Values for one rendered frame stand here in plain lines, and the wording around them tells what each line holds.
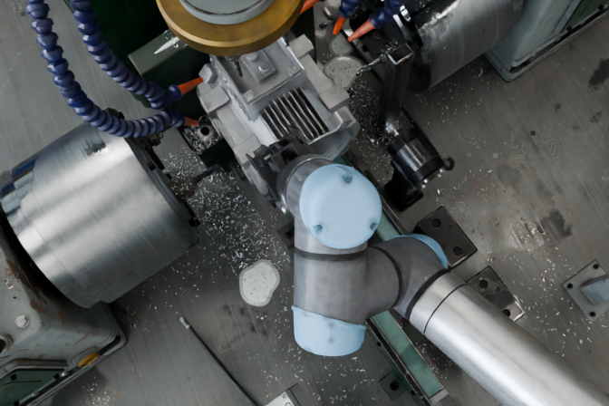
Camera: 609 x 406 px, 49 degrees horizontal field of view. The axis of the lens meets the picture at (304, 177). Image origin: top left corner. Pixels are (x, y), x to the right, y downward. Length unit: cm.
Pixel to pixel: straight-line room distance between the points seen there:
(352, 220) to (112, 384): 75
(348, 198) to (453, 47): 47
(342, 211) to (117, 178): 40
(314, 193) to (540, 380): 29
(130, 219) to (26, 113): 56
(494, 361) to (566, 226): 62
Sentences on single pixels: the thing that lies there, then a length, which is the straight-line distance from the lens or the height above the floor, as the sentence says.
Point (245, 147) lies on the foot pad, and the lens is 100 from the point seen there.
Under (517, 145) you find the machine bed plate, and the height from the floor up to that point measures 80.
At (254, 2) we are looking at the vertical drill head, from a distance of 77.
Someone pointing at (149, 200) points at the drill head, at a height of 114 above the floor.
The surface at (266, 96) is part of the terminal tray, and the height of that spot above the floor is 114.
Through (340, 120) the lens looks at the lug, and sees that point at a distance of 98.
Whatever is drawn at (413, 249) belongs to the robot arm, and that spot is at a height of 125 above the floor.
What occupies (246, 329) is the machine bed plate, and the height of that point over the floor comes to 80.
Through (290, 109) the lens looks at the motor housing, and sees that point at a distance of 99.
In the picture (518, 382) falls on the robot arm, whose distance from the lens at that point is 72.
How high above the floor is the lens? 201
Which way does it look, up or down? 74 degrees down
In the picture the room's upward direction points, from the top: 10 degrees counter-clockwise
